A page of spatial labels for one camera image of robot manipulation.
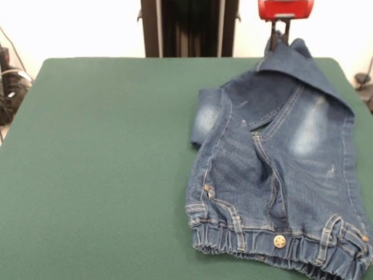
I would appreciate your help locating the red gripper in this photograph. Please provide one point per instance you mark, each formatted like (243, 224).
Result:
(282, 8)

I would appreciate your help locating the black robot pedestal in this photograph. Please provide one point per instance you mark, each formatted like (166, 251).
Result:
(189, 29)

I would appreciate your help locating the dark green table cloth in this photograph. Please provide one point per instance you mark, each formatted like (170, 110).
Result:
(73, 175)

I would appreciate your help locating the blue denim jeans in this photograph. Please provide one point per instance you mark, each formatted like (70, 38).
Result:
(277, 175)

